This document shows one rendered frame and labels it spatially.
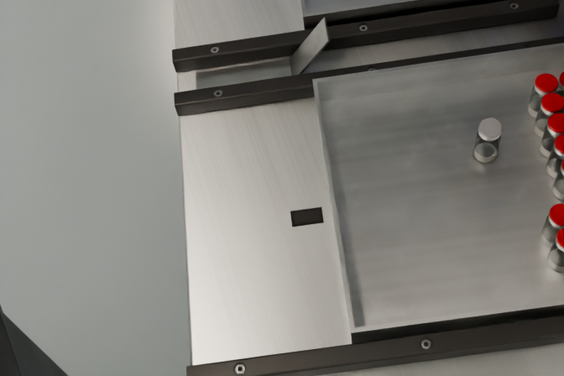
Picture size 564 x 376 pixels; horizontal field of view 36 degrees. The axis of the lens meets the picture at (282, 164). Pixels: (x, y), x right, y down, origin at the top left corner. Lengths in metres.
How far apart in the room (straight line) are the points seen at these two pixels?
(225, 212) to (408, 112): 0.21
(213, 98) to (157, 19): 1.31
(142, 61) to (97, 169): 0.30
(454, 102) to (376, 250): 0.18
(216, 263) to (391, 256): 0.16
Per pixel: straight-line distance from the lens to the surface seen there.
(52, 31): 2.23
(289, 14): 0.94
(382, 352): 0.73
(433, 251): 0.78
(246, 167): 0.84
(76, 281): 1.83
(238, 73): 0.90
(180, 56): 0.90
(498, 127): 0.80
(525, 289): 0.78
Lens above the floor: 1.59
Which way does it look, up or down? 59 degrees down
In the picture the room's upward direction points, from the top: 11 degrees counter-clockwise
